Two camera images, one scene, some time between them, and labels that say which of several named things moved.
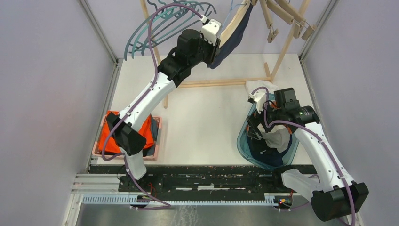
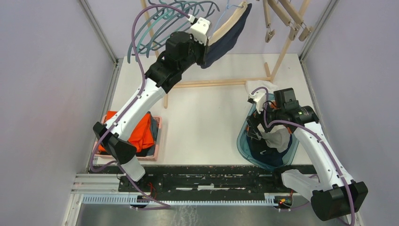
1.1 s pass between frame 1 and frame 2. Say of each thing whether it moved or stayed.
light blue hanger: moved
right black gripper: stayed
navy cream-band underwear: stayed
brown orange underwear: stayed
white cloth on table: stayed
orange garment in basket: stayed
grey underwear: stayed
